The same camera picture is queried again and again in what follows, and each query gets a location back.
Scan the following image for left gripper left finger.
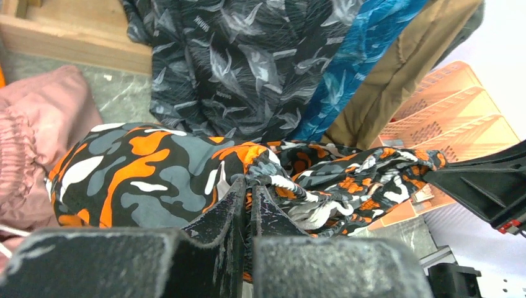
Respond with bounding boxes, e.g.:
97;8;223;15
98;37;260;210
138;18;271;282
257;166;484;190
1;179;246;297

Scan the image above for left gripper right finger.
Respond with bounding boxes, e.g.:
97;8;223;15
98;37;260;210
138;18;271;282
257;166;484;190
251;186;433;297

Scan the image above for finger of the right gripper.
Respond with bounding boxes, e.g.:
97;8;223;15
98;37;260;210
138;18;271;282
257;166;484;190
424;141;525;237

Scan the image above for orange camouflage shorts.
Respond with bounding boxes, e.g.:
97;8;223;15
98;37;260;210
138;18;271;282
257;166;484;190
45;122;448;282

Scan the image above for tan brown shorts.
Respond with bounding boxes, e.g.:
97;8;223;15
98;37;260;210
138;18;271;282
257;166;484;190
321;1;481;150

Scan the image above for dark olive green shorts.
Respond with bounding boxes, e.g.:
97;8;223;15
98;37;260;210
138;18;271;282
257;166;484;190
432;1;486;69

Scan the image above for blue patterned shorts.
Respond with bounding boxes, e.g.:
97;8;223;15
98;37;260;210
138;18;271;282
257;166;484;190
287;0;425;141

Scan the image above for black grey patterned shorts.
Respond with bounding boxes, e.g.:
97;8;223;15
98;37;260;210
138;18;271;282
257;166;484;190
122;1;362;142

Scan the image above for peach plastic file organizer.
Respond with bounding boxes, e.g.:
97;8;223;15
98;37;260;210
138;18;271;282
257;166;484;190
367;60;522;231

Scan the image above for wooden clothes rack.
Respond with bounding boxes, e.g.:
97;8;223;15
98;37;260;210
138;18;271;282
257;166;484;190
1;0;152;75

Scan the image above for aluminium frame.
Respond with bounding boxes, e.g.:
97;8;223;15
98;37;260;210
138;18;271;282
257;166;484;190
419;245;526;298

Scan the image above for pink drawstring shorts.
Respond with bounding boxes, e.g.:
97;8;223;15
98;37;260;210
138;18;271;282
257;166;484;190
1;65;102;269

